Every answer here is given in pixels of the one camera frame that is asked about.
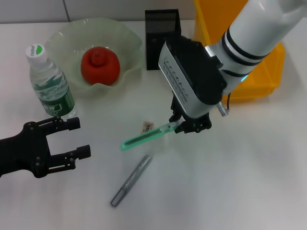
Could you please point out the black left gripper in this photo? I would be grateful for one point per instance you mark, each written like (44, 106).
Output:
(24, 153)

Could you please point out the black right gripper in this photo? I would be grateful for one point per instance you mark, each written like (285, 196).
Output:
(201, 123)

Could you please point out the mint green utility knife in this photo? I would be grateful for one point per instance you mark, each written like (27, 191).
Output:
(144, 137)

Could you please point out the clear green-label water bottle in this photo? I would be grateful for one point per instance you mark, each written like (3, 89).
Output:
(50, 91)

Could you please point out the red-orange toy orange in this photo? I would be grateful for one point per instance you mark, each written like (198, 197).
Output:
(100, 67)

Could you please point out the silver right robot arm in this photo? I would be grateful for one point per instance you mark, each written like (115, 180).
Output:
(251, 36)

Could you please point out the beige barcode eraser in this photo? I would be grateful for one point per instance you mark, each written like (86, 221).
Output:
(148, 125)

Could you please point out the grey glitter pen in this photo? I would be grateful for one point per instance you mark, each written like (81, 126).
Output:
(132, 179)

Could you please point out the green glass fruit plate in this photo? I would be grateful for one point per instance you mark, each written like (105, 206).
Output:
(67, 48)

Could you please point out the black mesh pen holder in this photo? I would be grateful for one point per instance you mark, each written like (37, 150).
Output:
(153, 28)

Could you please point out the yellow plastic bin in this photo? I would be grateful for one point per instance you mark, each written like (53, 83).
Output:
(263, 81)

